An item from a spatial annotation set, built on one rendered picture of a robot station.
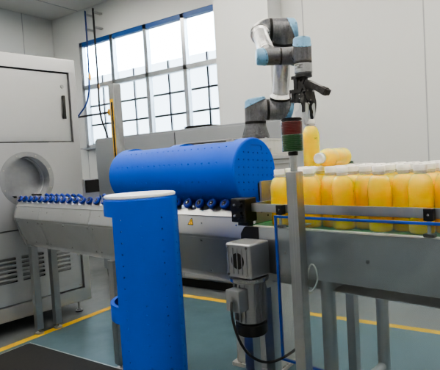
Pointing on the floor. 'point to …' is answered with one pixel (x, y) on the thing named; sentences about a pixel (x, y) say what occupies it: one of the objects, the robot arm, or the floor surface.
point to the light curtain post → (116, 119)
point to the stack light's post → (299, 270)
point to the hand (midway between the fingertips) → (309, 121)
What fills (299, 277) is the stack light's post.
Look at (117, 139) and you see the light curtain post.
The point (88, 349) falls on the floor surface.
